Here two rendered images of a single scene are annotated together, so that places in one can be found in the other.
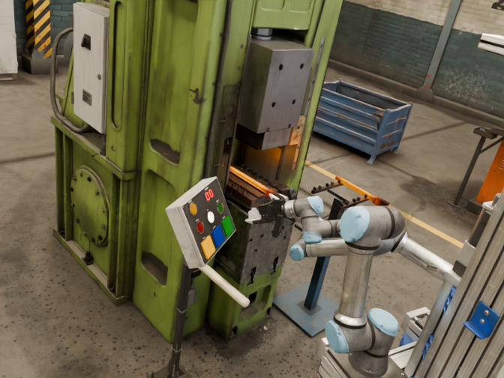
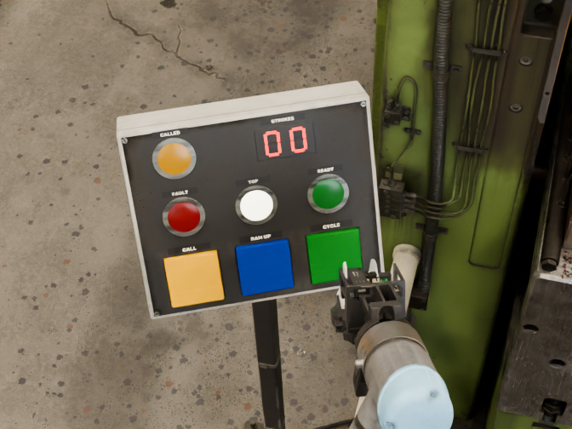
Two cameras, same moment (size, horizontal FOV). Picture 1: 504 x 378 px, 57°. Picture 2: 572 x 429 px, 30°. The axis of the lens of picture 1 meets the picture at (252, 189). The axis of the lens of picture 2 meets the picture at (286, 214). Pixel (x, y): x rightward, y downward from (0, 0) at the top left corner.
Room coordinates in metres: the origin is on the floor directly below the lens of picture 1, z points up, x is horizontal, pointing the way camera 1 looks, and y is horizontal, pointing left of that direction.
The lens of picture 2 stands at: (1.41, -0.67, 2.25)
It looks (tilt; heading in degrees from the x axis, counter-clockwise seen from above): 53 degrees down; 66
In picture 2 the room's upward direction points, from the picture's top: 3 degrees counter-clockwise
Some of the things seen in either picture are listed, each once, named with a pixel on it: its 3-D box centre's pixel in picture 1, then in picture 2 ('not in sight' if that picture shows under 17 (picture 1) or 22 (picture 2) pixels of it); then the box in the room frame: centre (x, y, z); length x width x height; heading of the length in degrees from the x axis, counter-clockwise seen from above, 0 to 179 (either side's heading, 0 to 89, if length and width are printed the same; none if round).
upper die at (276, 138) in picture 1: (248, 124); not in sight; (2.38, 0.08, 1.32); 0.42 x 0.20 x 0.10; 49
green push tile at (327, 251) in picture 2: (226, 226); (334, 254); (1.82, 0.08, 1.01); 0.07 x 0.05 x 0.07; 164
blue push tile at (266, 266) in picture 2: (217, 236); (265, 265); (1.73, 0.11, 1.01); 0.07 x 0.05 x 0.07; 164
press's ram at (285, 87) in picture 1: (262, 78); not in sight; (2.41, 0.05, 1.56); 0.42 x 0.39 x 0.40; 49
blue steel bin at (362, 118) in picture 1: (354, 118); not in sight; (6.20, -1.19, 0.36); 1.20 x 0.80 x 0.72; 54
